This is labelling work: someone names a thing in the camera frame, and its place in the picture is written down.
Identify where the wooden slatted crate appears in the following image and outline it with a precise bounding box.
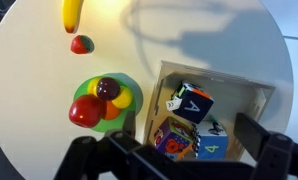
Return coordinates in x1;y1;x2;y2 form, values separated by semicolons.
142;60;277;163

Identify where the yellow toy banana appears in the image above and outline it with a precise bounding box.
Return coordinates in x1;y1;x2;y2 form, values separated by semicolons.
61;0;86;35

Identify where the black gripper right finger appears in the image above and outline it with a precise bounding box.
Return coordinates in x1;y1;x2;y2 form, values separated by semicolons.
233;112;294;180

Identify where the blue plush cube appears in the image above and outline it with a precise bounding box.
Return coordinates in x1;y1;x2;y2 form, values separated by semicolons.
192;119;230;160

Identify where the red toy apple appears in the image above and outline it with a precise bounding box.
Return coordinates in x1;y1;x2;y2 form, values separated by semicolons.
68;94;105;129

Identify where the dark purple toy plum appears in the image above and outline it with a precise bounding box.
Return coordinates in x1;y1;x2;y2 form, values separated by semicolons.
96;76;122;102

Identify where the green plastic bowl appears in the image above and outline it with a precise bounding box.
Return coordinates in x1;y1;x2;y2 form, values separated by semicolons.
72;72;144;134

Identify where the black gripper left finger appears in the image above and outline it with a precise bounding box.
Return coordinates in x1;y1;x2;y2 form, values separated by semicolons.
121;110;138;139

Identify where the yellow toy lemon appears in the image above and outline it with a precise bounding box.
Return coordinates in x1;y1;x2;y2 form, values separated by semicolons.
86;77;104;98
111;85;134;110

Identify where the red toy strawberry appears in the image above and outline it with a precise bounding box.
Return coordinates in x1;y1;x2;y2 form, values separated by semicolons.
70;34;96;56

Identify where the orange toy fruit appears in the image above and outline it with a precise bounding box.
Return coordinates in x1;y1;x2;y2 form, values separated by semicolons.
102;99;123;122

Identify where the orange plushy cube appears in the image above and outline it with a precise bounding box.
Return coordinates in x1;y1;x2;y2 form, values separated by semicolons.
153;116;195;161

